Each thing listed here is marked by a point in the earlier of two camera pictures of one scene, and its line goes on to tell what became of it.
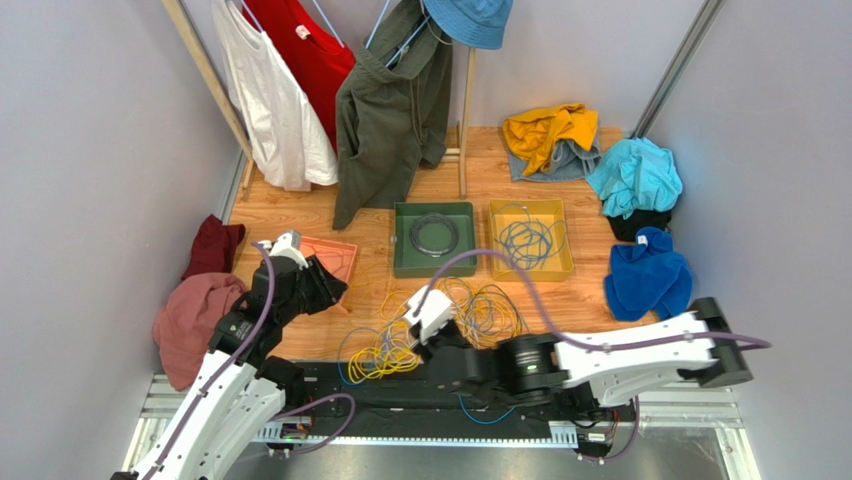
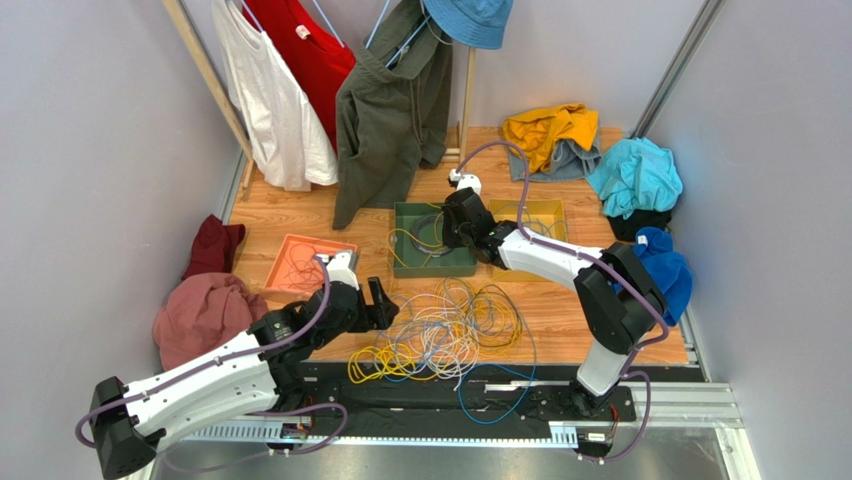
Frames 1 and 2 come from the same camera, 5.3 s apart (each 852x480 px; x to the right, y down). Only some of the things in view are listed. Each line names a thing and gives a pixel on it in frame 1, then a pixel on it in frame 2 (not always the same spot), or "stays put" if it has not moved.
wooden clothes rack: [464, 129] stays put
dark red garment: [213, 247] stays put
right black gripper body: [438, 339] to [456, 217]
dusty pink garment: [182, 329] stays put
